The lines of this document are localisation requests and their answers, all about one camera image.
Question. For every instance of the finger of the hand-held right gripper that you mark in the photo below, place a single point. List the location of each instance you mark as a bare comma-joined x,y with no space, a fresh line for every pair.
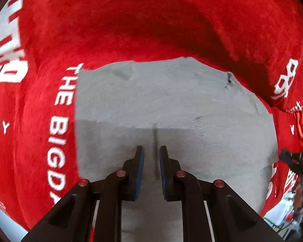
296,162

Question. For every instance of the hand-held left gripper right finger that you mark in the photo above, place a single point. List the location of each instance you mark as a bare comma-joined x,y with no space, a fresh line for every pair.
163,169

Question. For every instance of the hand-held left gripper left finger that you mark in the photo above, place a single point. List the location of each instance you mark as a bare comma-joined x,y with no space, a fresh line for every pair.
140,166

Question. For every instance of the grey knit garment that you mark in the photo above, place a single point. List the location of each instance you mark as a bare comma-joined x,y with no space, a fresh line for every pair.
166,100

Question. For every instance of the red printed blanket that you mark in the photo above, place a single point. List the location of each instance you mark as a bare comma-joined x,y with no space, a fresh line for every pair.
116,17

